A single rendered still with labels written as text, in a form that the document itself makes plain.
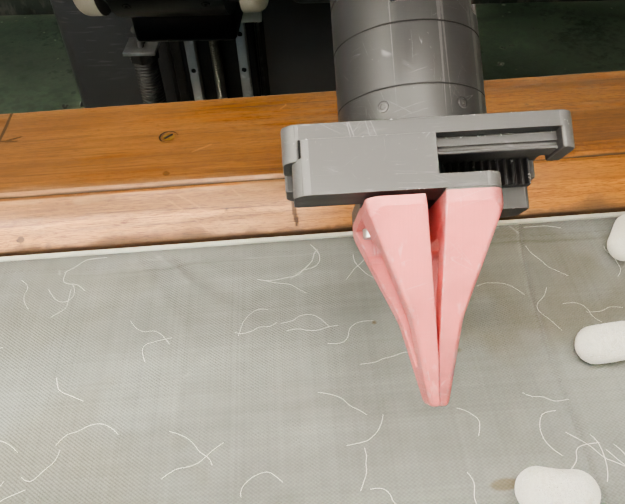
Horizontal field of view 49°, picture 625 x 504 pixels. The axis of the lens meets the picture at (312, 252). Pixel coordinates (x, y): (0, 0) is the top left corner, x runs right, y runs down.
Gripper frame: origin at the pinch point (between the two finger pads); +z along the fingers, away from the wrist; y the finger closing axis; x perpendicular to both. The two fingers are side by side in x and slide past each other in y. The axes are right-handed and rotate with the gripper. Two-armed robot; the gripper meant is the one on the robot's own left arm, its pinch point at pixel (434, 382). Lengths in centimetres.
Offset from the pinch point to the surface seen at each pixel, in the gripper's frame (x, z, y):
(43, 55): 175, -94, -78
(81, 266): 12.5, -6.8, -16.9
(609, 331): 5.5, -1.4, 9.2
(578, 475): 1.5, 4.0, 5.5
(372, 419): 5.6, 1.8, -1.9
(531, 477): 1.6, 4.0, 3.7
